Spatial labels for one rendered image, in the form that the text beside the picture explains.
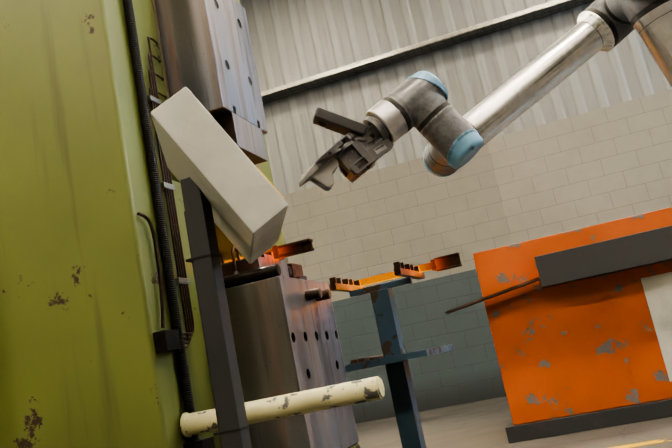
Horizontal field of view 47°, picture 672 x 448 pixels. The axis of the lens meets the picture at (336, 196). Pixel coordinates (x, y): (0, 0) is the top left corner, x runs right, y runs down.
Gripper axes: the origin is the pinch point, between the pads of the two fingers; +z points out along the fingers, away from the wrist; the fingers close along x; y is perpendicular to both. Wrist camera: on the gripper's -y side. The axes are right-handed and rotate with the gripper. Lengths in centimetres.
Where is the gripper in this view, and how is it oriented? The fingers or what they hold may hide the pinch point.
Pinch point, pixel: (301, 178)
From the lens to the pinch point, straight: 163.6
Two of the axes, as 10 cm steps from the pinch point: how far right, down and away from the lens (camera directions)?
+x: -1.2, 2.4, 9.6
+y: 6.6, 7.5, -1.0
